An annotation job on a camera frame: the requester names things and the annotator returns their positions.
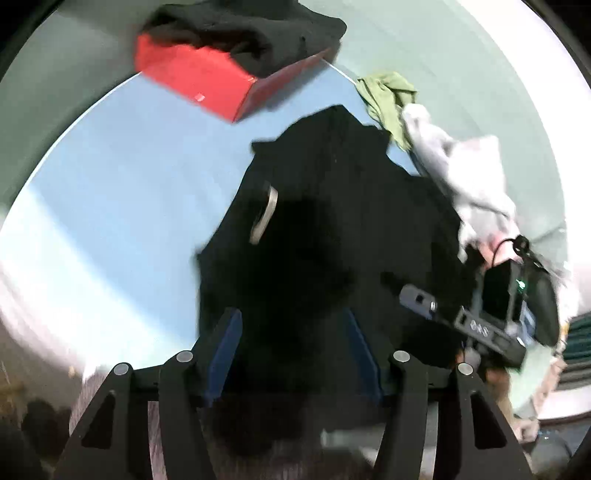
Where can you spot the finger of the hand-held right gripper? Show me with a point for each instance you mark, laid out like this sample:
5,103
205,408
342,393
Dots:
415,299

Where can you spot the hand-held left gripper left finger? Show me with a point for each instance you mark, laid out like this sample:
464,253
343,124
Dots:
226,350

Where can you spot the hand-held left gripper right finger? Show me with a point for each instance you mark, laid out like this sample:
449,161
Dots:
364,355

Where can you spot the grey sweater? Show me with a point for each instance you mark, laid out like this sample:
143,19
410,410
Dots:
475,175

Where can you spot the black garment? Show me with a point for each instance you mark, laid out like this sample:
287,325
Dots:
323,194

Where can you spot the person's right hand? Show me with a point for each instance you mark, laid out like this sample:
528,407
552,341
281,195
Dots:
496,383

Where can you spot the green cloth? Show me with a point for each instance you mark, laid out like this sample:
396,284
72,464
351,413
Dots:
385,101

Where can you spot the red box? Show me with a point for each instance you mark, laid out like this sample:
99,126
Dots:
194,74

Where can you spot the black cloth on red box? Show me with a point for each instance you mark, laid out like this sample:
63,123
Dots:
258,27

